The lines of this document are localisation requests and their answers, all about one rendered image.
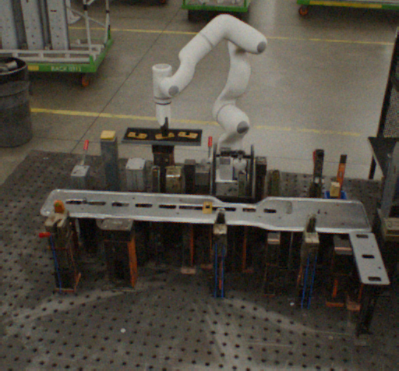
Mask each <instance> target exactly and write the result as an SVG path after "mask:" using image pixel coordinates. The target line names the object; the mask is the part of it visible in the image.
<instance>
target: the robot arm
mask: <svg viewBox="0 0 399 371"><path fill-rule="evenodd" d="M223 38H224V39H226V40H228V51H229V55H230V69H229V73H228V80H227V82H226V85H225V87H224V89H223V92H222V93H221V95H220V96H219V98H217V99H216V101H215V102H214V105H213V107H212V111H211V114H212V117H213V120H214V121H215V122H216V123H218V124H219V125H221V126H222V127H223V128H224V129H225V133H224V134H223V135H221V137H220V138H219V142H218V148H219V154H220V153H221V147H231V149H232V150H241V149H242V138H243V136H245V135H246V134H247V132H248V131H249V127H250V124H249V117H248V116H247V114H246V113H245V112H242V111H241V110H239V109H238V108H237V107H235V102H236V100H237V98H238V97H239V96H241V95H242V94H243V93H244V92H245V91H246V88H247V86H248V83H249V78H250V73H251V65H250V62H249V54H248V53H250V54H253V55H260V54H262V53H263V52H265V50H266V49H267V39H266V38H265V36H264V35H263V34H261V33H260V32H258V31H257V30H254V29H253V27H251V26H250V25H248V24H245V23H243V22H242V21H240V20H238V19H236V18H235V17H233V16H229V15H221V16H217V17H216V18H214V19H213V20H212V21H211V22H210V23H209V24H208V25H207V26H206V27H204V28H203V29H202V30H201V31H200V32H199V33H198V34H197V35H196V36H195V37H194V38H193V39H192V40H191V41H190V42H189V43H188V44H187V45H186V46H185V47H184V48H183V49H182V50H181V51H180V53H179V58H180V62H181V65H180V68H179V69H178V71H177V72H176V73H175V74H174V75H173V76H172V73H171V66H170V65H166V64H159V65H155V66H154V67H153V82H154V100H155V103H156V116H157V120H158V122H159V124H160V125H161V126H160V127H161V136H162V137H167V136H169V128H168V123H169V125H170V124H171V111H170V103H171V101H172V98H173V97H174V96H176V95H178V94H180V93H181V92H182V90H183V89H184V88H185V87H186V86H187V85H188V84H189V82H191V81H192V78H193V75H194V72H195V66H196V64H197V63H198V62H199V61H200V59H201V58H202V57H204V56H205V55H206V54H207V53H208V52H209V51H211V50H212V49H213V48H214V47H215V46H216V44H218V43H219V42H220V41H221V40H222V39H223ZM232 177H233V157H232V158H231V161H230V165H226V164H220V157H219V169H217V170H216V180H232Z"/></svg>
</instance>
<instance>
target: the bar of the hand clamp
mask: <svg viewBox="0 0 399 371"><path fill-rule="evenodd" d="M323 157H324V149H323V148H316V154H315V163H314V170H312V186H315V179H316V177H319V181H320V183H319V188H320V186H321V179H322V171H323Z"/></svg>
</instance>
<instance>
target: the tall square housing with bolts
mask: <svg viewBox="0 0 399 371"><path fill-rule="evenodd" d="M126 176H127V185H128V191H129V192H131V193H146V192H147V166H146V158H145V157H130V158H129V161H128V164H127V166H126ZM135 207H147V208H149V207H148V204H136V205H135ZM134 223H135V221H134ZM138 224H145V225H146V232H147V242H149V241H148V240H149V239H150V236H149V235H151V234H150V233H151V229H152V228H151V226H150V221H138Z"/></svg>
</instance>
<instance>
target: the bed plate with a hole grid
mask: <svg viewBox="0 0 399 371"><path fill-rule="evenodd" d="M81 161H83V154H70V153H62V152H53V151H42V150H32V151H31V152H29V153H28V154H27V155H26V156H25V158H24V159H23V161H22V162H21V163H20V164H19V165H18V166H17V167H16V168H15V169H14V171H12V172H11V174H10V175H9V176H8V177H7V179H6V180H5V181H4V182H3V183H2V184H1V185H0V371H399V261H398V264H397V267H396V270H395V274H394V279H393V283H392V286H391V290H390V297H389V298H382V297H379V298H378V299H377V301H376V307H375V311H374V314H373V320H372V323H371V327H370V330H369V338H371V340H370V341H371V342H372V346H370V347H358V346H355V345H354V342H353V337H352V333H351V327H350V325H351V323H356V322H357V319H358V312H359V311H348V310H347V307H346V303H345V299H343V303H344V305H343V306H344V307H340V308H332V307H330V306H326V301H325V299H324V297H323V295H322V294H323V293H322V292H321V291H323V290H324V288H325V286H326V281H327V275H328V274H329V269H330V263H329V259H330V255H331V250H332V248H333V246H329V252H324V254H323V264H322V265H323V269H322V270H314V277H313V283H312V294H311V296H312V298H311V301H310V302H311V307H310V308H309V309H308V308H306V309H305V308H302V309H293V307H292V306H293V305H294V304H295V296H294V292H292V291H294V290H295V288H296V281H297V275H291V263H290V255H291V247H292V239H293V232H292V233H291V245H290V253H289V261H288V265H289V268H288V269H281V268H277V265H276V270H275V288H274V291H275V296H277V297H279V298H277V299H276V301H275V300H274V299H272V298H271V297H269V298H267V297H263V295H261V294H262V293H261V291H259V290H260V286H261V284H262V283H263V279H264V274H265V271H266V267H265V266H264V262H263V255H264V250H265V244H263V243H262V238H255V239H254V240H253V253H252V273H242V272H241V261H242V248H235V262H234V273H232V274H230V273H225V280H226V282H227V284H226V286H227V287H226V288H227V289H228V290H226V291H229V292H227V294H229V295H228V298H227V299H224V301H223V299H219V298H217V297H216V298H214V297H211V296H210V295H211V293H210V294H209V292H210V290H209V287H210V285H209V283H210V282H209V281H212V273H213V269H203V268H200V264H201V256H202V250H203V249H204V241H203V240H202V239H198V238H195V241H196V248H197V249H198V253H197V261H196V274H182V273H181V270H182V260H183V245H182V246H179V247H177V245H178V244H176V245H170V244H168V247H167V249H174V250H175V253H174V258H173V263H172V268H171V269H170V270H168V269H152V268H148V267H147V264H148V260H150V253H151V250H152V249H154V233H153V231H152V230H153V227H152V223H151V222H150V226H151V228H152V229H151V233H150V234H151V235H149V236H150V238H149V240H148V241H149V242H148V243H147V247H148V256H147V263H146V266H145V267H137V270H138V276H140V277H146V280H145V284H144V288H143V291H142V292H141V293H140V292H124V291H102V290H101V286H102V284H103V281H104V276H106V274H108V270H105V269H104V268H105V266H107V262H105V254H104V242H103V241H102V238H101V228H99V230H98V231H97V232H96V239H97V247H99V248H101V254H100V255H99V259H98V261H97V263H96V264H92V263H83V261H84V257H85V255H86V253H87V251H86V246H85V239H84V238H82V239H78V241H79V242H82V243H83V245H82V248H81V250H80V252H79V255H78V257H77V260H78V265H79V272H80V273H81V275H83V277H82V279H83V280H82V283H80V284H78V285H77V286H76V290H75V293H76V294H75V295H74V294H72V293H71V292H66V293H64V292H63V293H60V292H56V293H55V295H54V290H55V288H56V284H55V276H54V266H55V264H54V259H53V255H52V251H51V249H49V248H48V239H47V238H39V236H38V235H39V234H40V233H46V230H44V223H45V221H47V219H48V216H44V215H42V214H41V208H42V207H43V205H44V201H45V200H46V199H47V198H48V196H49V195H50V193H51V192H52V191H53V190H56V189H71V190H73V189H72V179H71V174H72V170H73V169H74V167H75V166H76V165H81ZM85 163H86V165H85V166H89V167H90V180H91V186H92V189H91V191H107V190H106V182H105V175H104V162H103V161H102V158H101V156H99V155H89V154H86V157H85ZM309 178H312V175H308V174H299V173H298V172H289V171H281V194H280V196H282V197H302V198H306V193H307V185H308V179H309ZM381 183H382V181H381V180H374V179H364V178H346V177H344V178H343V183H342V189H341V191H342V192H346V194H347V198H348V200H359V201H361V203H363V205H364V207H365V210H366V213H367V215H368V219H369V223H370V225H371V227H372V225H373V219H374V217H373V216H374V212H375V209H376V205H377V200H378V199H379V194H380V188H381ZM96 220H97V225H98V226H101V225H102V224H103V221H102V219H96ZM201 240H202V241H201ZM150 241H151V242H150ZM260 283H261V284H260ZM59 293H60V294H59Z"/></svg>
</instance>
